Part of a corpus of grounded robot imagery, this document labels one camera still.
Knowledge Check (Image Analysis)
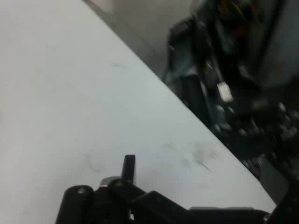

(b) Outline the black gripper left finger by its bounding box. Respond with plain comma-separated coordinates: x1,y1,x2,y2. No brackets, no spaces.
55,154,190,224

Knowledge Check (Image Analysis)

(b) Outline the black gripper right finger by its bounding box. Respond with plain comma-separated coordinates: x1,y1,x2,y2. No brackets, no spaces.
263,179,299,224

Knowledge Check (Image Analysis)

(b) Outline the black electronics box with wires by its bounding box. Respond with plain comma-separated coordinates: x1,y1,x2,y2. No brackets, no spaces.
161,0,299,187

